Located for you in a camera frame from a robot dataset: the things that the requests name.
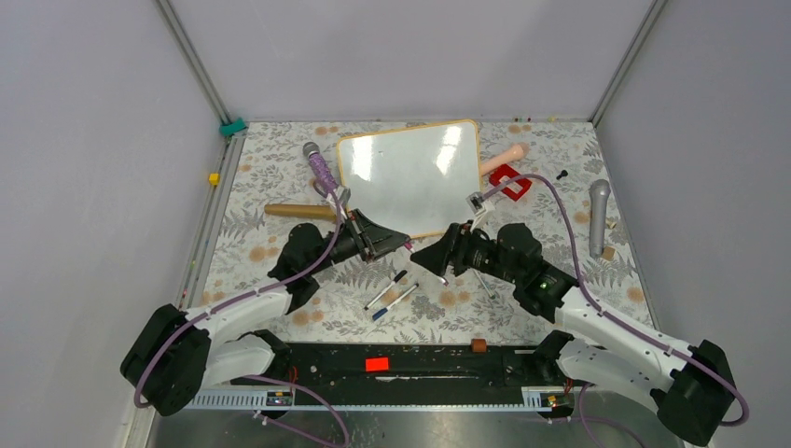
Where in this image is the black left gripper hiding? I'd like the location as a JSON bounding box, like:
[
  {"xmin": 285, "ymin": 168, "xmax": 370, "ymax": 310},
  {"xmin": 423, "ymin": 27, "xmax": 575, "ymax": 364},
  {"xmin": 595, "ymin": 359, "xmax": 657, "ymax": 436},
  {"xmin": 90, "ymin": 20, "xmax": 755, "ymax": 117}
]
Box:
[{"xmin": 308, "ymin": 208, "xmax": 410, "ymax": 275}]

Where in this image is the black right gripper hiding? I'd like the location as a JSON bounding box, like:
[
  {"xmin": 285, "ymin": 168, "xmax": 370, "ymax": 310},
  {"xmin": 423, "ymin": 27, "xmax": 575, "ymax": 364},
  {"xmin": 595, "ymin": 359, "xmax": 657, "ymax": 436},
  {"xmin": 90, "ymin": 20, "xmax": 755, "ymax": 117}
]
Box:
[{"xmin": 409, "ymin": 220, "xmax": 522, "ymax": 285}]

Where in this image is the yellow framed whiteboard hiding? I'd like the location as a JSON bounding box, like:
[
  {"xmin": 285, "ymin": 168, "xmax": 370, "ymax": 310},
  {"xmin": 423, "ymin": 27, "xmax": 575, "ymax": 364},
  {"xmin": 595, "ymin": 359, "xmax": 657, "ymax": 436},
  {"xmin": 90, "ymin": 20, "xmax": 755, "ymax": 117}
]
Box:
[{"xmin": 337, "ymin": 119, "xmax": 481, "ymax": 238}]

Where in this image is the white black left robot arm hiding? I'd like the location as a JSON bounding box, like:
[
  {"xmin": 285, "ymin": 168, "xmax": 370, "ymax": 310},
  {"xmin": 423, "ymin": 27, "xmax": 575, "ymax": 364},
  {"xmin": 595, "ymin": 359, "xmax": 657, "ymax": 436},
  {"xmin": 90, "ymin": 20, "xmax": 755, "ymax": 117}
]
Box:
[{"xmin": 119, "ymin": 210, "xmax": 410, "ymax": 416}]

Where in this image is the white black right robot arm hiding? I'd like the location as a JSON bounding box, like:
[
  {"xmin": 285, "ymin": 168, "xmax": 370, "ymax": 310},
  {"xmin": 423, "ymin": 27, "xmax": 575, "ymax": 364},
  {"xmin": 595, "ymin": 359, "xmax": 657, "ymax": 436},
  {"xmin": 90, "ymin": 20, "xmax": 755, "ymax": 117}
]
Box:
[{"xmin": 410, "ymin": 223, "xmax": 735, "ymax": 446}]

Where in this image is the black cap whiteboard marker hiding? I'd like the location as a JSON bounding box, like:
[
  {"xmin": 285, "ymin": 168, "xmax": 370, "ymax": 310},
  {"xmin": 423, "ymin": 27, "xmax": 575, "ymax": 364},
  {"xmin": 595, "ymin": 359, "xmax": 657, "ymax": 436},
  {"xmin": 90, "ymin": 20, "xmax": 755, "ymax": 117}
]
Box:
[{"xmin": 364, "ymin": 270, "xmax": 408, "ymax": 311}]

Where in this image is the blue cap whiteboard marker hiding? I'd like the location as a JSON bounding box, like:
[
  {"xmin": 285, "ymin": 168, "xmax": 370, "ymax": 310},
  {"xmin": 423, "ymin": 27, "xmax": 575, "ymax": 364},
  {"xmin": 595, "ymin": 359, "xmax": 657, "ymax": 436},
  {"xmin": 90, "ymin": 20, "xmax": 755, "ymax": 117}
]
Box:
[{"xmin": 372, "ymin": 283, "xmax": 420, "ymax": 321}]

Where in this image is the green cap marker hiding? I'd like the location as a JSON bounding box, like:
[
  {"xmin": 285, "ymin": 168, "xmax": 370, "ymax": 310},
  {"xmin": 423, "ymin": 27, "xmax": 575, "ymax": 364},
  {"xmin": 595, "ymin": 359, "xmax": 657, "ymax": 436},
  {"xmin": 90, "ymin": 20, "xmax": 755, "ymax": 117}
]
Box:
[{"xmin": 473, "ymin": 271, "xmax": 498, "ymax": 300}]

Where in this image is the purple glitter microphone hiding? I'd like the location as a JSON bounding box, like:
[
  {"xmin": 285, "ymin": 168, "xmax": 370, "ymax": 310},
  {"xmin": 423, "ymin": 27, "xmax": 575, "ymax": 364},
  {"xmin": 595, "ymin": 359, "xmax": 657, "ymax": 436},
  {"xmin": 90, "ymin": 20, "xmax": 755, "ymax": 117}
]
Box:
[{"xmin": 302, "ymin": 142, "xmax": 339, "ymax": 197}]

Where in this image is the orange brown cylinder block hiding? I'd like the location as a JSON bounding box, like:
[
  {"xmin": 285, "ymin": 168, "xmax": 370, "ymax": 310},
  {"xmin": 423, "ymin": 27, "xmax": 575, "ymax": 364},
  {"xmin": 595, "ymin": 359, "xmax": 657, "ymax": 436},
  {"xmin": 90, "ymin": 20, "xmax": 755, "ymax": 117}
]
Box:
[{"xmin": 470, "ymin": 338, "xmax": 488, "ymax": 354}]

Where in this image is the red plastic tray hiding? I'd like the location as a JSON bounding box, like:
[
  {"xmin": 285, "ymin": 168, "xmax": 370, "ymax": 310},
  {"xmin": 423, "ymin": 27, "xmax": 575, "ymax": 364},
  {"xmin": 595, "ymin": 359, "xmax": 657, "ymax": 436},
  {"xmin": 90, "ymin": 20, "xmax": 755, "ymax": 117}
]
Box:
[{"xmin": 488, "ymin": 164, "xmax": 533, "ymax": 202}]

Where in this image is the red label sticker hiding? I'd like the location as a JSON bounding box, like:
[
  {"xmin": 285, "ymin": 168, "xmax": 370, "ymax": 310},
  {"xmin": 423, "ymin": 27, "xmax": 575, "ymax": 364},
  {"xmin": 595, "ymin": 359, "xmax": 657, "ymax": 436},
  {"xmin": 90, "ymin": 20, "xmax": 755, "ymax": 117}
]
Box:
[{"xmin": 364, "ymin": 357, "xmax": 390, "ymax": 372}]

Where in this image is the floral table mat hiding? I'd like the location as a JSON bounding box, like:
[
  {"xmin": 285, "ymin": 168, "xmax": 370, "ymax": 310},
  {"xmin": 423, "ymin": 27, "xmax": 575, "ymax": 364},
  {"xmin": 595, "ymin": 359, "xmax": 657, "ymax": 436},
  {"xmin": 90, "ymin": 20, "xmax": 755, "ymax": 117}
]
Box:
[{"xmin": 181, "ymin": 121, "xmax": 652, "ymax": 345}]

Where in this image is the small wooden cube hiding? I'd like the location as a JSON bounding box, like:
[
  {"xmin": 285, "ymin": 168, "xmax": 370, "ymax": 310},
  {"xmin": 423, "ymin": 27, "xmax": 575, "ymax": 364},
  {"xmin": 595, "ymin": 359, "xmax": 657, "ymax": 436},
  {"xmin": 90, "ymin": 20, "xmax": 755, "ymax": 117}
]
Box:
[{"xmin": 601, "ymin": 246, "xmax": 618, "ymax": 262}]

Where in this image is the silver microphone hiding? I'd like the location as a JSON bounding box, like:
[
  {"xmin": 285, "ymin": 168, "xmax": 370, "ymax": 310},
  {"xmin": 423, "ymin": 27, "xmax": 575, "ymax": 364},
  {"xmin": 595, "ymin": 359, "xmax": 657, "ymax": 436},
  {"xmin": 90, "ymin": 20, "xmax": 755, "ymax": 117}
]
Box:
[{"xmin": 589, "ymin": 179, "xmax": 611, "ymax": 259}]

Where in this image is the teal corner clamp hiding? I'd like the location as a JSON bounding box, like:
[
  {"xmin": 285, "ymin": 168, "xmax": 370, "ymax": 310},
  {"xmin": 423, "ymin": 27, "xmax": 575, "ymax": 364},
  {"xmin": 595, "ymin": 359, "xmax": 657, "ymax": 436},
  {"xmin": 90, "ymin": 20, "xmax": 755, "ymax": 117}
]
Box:
[{"xmin": 219, "ymin": 119, "xmax": 247, "ymax": 138}]

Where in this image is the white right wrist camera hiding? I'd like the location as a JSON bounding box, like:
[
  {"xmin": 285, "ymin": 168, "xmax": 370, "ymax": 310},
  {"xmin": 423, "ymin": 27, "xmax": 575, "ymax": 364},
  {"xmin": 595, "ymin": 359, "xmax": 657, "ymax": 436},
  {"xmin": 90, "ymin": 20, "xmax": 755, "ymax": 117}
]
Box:
[{"xmin": 466, "ymin": 191, "xmax": 495, "ymax": 231}]

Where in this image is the wooden rolling pin handle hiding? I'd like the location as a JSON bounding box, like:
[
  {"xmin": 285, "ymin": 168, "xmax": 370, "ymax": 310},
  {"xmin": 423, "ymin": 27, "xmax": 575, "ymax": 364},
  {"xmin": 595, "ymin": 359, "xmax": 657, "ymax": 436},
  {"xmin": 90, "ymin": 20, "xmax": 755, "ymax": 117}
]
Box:
[{"xmin": 264, "ymin": 203, "xmax": 336, "ymax": 221}]

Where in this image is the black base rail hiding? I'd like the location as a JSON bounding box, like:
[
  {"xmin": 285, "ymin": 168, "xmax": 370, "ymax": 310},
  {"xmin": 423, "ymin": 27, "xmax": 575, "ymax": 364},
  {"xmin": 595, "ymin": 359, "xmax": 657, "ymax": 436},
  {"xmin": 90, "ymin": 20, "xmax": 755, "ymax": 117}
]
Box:
[{"xmin": 263, "ymin": 342, "xmax": 582, "ymax": 401}]

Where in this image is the white cable duct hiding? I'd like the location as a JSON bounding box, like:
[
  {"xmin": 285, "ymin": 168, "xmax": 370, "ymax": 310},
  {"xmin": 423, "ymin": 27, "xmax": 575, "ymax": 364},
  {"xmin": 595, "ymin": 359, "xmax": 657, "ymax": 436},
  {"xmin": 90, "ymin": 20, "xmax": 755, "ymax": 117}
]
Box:
[{"xmin": 185, "ymin": 386, "xmax": 575, "ymax": 413}]

